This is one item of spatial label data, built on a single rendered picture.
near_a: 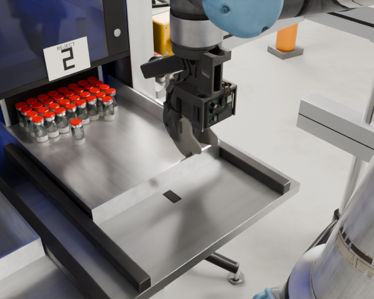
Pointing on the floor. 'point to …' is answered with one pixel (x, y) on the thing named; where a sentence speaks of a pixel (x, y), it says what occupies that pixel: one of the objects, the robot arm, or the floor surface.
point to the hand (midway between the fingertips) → (187, 149)
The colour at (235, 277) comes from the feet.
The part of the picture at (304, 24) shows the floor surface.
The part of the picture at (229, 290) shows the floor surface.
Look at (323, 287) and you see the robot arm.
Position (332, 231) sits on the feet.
